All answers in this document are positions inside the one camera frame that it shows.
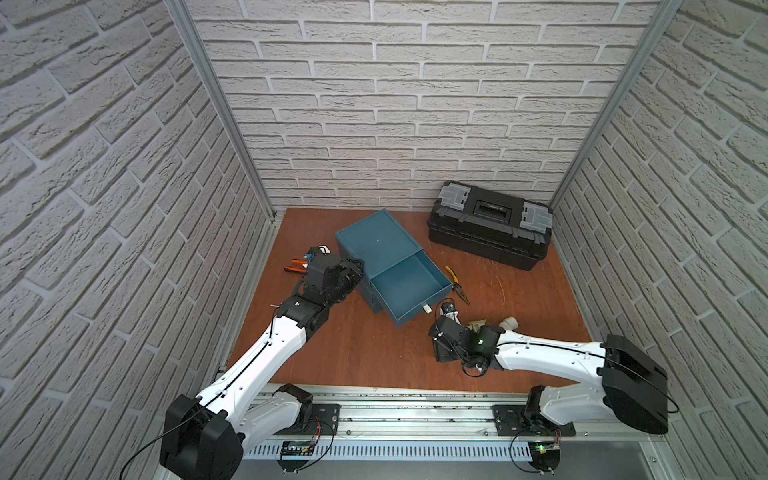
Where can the teal top drawer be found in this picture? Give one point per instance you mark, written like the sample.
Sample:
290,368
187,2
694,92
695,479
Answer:
411,287

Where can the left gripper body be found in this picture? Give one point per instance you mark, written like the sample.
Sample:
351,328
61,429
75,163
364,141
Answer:
350,271

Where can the corner aluminium profile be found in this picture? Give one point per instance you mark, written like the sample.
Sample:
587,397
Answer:
185,24
651,37

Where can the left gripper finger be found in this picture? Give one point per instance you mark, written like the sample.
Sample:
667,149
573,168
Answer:
356,265
349,281

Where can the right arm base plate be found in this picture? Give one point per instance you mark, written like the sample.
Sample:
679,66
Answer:
511,420

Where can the teal drawer cabinet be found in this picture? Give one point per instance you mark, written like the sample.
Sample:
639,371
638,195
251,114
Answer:
379,240

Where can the aluminium mounting rail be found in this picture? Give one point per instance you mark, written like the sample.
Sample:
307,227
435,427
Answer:
368,413

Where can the left corner aluminium profile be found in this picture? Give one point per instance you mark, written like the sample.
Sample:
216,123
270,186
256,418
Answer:
185,24

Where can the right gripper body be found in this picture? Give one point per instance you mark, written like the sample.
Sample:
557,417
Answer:
443,356

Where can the orange handled pipe wrench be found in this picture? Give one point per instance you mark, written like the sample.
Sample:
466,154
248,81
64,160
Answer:
299,266

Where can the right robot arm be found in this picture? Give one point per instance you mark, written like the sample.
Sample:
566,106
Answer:
608,380

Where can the controller board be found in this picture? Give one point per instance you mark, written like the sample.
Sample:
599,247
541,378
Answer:
545,457
295,455

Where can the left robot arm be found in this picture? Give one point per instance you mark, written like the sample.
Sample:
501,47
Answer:
206,436

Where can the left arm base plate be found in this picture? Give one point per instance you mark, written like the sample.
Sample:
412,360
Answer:
322,419

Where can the yellow handled pliers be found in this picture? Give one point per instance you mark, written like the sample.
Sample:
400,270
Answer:
457,287

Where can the left controller board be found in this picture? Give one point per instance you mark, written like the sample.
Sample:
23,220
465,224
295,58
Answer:
295,455

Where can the black plastic toolbox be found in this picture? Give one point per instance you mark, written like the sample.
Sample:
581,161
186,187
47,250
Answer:
499,227

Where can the right corner aluminium profile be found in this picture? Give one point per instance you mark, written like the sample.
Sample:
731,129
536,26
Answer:
651,37

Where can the right controller board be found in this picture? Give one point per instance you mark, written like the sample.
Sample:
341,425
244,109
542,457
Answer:
545,457

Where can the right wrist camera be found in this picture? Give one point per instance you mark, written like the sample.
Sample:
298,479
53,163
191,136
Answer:
449,311

